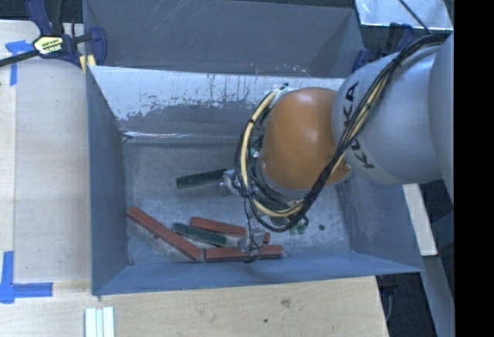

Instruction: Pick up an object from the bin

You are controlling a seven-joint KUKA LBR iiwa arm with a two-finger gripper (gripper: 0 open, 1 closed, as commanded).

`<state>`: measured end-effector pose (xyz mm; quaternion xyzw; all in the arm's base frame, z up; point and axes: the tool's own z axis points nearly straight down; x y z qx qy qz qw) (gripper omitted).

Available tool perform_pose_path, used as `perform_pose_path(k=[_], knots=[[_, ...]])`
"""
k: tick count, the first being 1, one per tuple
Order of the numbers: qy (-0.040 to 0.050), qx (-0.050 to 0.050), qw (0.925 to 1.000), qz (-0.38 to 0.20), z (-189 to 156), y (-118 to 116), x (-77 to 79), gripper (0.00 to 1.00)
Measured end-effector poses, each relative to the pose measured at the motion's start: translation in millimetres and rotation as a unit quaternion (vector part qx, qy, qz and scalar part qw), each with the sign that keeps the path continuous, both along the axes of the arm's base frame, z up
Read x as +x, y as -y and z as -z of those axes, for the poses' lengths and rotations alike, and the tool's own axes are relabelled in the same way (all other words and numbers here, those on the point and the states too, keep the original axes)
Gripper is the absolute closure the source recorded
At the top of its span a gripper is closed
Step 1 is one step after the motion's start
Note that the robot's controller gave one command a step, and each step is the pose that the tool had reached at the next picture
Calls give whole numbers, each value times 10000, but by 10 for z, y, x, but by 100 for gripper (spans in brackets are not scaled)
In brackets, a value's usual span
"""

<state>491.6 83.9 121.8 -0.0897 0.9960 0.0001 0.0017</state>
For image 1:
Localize red-brown flat block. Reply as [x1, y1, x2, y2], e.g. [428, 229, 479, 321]
[126, 206, 203, 262]
[203, 244, 285, 263]
[190, 216, 271, 244]

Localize dark green flat block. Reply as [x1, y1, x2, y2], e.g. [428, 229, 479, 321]
[175, 168, 228, 190]
[171, 222, 248, 248]

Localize grey metal bin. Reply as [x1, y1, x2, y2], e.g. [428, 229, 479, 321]
[80, 0, 426, 297]

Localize pale wood board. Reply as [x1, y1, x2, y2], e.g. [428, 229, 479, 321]
[13, 57, 93, 285]

